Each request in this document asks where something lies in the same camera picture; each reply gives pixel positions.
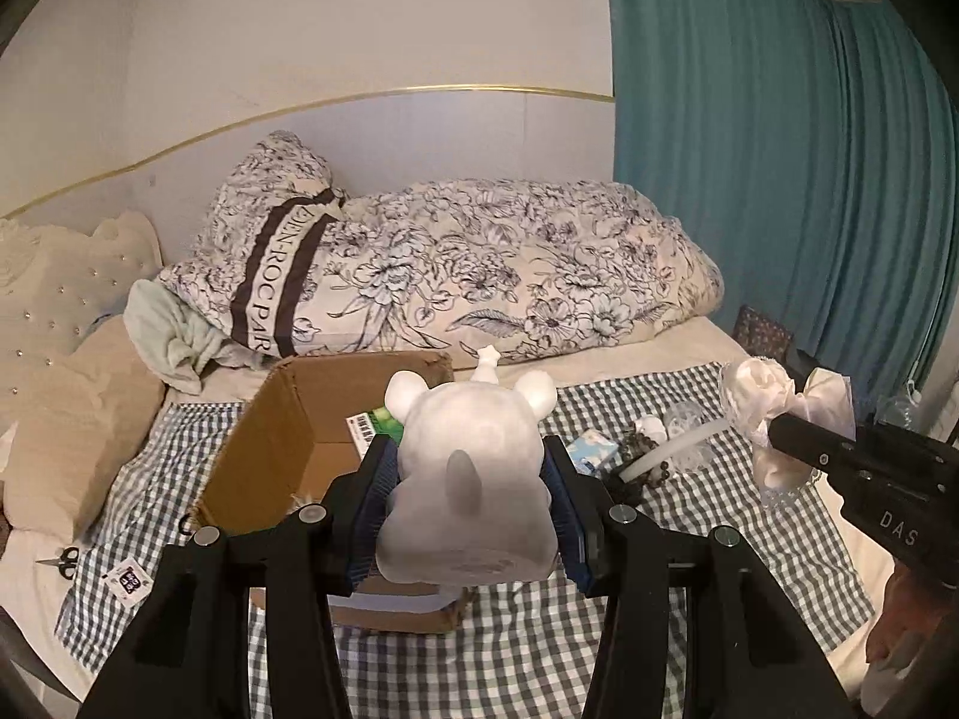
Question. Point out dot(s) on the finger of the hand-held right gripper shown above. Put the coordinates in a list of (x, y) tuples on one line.
[(802, 367), (817, 442)]

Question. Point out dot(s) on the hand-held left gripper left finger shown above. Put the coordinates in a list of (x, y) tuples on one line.
[(367, 532)]

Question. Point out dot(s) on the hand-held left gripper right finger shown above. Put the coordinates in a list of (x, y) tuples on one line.
[(573, 539)]

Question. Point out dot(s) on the white fabric flower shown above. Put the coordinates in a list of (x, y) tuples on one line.
[(757, 389)]

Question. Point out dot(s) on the blue white tissue packet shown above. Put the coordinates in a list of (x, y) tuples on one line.
[(593, 453)]

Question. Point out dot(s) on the green white medicine box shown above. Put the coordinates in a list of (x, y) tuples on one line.
[(371, 427)]

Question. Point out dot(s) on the white bear figurine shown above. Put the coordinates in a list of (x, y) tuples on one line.
[(464, 464)]

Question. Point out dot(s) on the brown cardboard box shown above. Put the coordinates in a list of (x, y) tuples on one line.
[(285, 427)]

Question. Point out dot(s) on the person's right hand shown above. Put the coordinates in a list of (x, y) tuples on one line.
[(899, 614)]

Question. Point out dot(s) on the dark floral bag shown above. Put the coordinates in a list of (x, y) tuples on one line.
[(760, 326)]

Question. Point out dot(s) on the pack of water bottles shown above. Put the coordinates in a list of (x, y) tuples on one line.
[(895, 408)]

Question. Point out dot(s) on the cream bed mattress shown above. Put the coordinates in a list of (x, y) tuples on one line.
[(712, 341)]

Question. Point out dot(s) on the clear plastic bottle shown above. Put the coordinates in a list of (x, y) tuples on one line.
[(693, 416)]

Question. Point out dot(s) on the small white bottle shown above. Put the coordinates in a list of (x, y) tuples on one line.
[(652, 431)]

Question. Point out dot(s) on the white plastic tube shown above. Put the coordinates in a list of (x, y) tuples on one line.
[(674, 451)]

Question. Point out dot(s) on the grey checkered cloth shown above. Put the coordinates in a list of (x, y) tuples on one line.
[(487, 666)]

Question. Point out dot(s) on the small white code card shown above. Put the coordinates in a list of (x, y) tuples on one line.
[(129, 581)]

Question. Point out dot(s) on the teal curtain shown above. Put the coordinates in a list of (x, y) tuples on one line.
[(749, 127)]

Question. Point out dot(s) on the pale green towel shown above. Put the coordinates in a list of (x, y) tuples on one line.
[(172, 337)]

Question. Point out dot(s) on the floral duvet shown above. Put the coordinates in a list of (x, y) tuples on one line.
[(487, 262)]

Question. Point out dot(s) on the small black scissors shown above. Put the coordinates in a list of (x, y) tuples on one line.
[(66, 559)]

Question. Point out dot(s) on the cream pillow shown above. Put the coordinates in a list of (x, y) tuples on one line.
[(75, 434)]

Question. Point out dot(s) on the cream tufted headboard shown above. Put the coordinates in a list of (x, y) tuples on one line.
[(60, 277)]

